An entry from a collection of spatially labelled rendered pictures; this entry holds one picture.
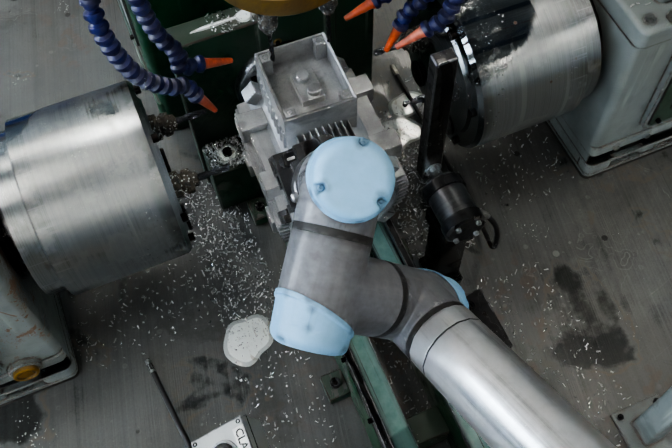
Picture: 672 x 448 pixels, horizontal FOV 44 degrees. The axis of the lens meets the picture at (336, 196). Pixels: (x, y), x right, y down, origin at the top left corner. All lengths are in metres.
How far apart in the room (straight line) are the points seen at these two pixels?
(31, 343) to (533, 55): 0.78
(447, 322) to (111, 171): 0.47
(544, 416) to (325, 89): 0.57
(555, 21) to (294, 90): 0.36
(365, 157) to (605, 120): 0.69
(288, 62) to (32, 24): 0.71
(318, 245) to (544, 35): 0.56
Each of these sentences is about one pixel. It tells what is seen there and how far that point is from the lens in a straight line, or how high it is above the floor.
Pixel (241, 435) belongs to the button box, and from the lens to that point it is 0.97.
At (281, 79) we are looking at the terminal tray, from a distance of 1.14.
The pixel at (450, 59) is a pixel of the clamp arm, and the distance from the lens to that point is 0.99.
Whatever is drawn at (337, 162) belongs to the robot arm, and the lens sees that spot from 0.71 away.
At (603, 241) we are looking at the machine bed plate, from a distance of 1.42.
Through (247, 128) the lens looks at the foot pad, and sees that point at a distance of 1.15.
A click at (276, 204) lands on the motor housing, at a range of 1.11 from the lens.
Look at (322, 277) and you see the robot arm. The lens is 0.73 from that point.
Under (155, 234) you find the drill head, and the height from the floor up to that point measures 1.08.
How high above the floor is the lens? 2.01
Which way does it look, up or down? 60 degrees down
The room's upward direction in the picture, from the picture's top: 2 degrees counter-clockwise
